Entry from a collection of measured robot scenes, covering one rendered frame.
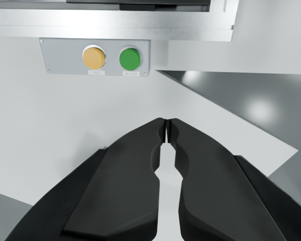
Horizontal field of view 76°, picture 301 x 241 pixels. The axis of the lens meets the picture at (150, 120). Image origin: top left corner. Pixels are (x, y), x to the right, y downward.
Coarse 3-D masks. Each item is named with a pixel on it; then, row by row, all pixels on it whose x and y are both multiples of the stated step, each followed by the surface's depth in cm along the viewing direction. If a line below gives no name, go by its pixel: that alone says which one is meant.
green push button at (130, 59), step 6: (132, 48) 36; (120, 54) 36; (126, 54) 36; (132, 54) 35; (138, 54) 36; (120, 60) 36; (126, 60) 36; (132, 60) 36; (138, 60) 36; (126, 66) 37; (132, 66) 37; (138, 66) 37
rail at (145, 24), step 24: (0, 24) 36; (24, 24) 36; (48, 24) 36; (72, 24) 35; (96, 24) 35; (120, 24) 35; (144, 24) 35; (168, 24) 35; (192, 24) 34; (216, 24) 34
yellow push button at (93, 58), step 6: (90, 48) 36; (96, 48) 36; (84, 54) 36; (90, 54) 36; (96, 54) 36; (102, 54) 36; (84, 60) 37; (90, 60) 36; (96, 60) 36; (102, 60) 36; (90, 66) 37; (96, 66) 37
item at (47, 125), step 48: (0, 96) 54; (48, 96) 53; (96, 96) 52; (144, 96) 51; (192, 96) 51; (0, 144) 62; (48, 144) 61; (96, 144) 60; (240, 144) 57; (288, 144) 56; (0, 192) 73
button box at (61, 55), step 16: (48, 48) 37; (64, 48) 37; (80, 48) 37; (112, 48) 36; (144, 48) 36; (48, 64) 38; (64, 64) 38; (80, 64) 38; (112, 64) 38; (144, 64) 37
